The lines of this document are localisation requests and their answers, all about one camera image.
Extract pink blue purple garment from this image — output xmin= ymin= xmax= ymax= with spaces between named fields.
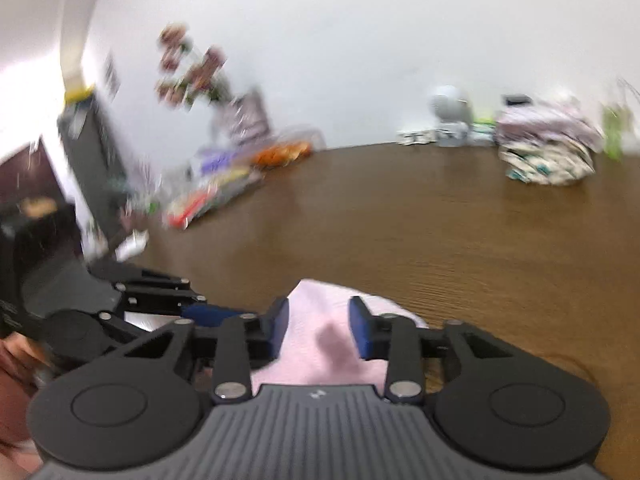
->
xmin=252 ymin=278 xmax=427 ymax=392

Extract folded floral clothes stack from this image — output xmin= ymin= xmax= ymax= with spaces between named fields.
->
xmin=496 ymin=96 xmax=604 ymax=186

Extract person left hand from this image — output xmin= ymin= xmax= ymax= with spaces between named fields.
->
xmin=1 ymin=333 xmax=49 ymax=479

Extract desk clutter cups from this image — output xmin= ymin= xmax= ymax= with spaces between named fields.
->
xmin=91 ymin=160 xmax=160 ymax=254

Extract snack packets pile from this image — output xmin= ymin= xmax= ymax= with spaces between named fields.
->
xmin=162 ymin=166 xmax=264 ymax=230

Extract brown door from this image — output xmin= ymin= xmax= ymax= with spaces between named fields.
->
xmin=1 ymin=141 xmax=75 ymax=223

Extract dark cabinet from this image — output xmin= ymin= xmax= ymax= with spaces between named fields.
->
xmin=58 ymin=89 xmax=129 ymax=249

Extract purple plastic box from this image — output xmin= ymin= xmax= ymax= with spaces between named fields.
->
xmin=189 ymin=146 xmax=238 ymax=179

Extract clear box orange snacks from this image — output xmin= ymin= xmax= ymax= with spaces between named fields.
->
xmin=248 ymin=127 xmax=326 ymax=170

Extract purple knitted vase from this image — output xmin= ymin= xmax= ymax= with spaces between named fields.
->
xmin=217 ymin=88 xmax=271 ymax=148

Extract pink artificial flower bouquet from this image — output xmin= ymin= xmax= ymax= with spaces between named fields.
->
xmin=155 ymin=23 xmax=233 ymax=110

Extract green tissue packs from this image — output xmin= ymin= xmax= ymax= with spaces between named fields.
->
xmin=468 ymin=118 xmax=497 ymax=148

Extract white power strip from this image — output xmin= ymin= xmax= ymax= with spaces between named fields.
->
xmin=396 ymin=129 xmax=438 ymax=146

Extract white astronaut robot figure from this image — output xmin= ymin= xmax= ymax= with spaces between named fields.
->
xmin=430 ymin=84 xmax=473 ymax=148

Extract green spray bottle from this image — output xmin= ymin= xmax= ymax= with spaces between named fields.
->
xmin=602 ymin=104 xmax=625 ymax=159

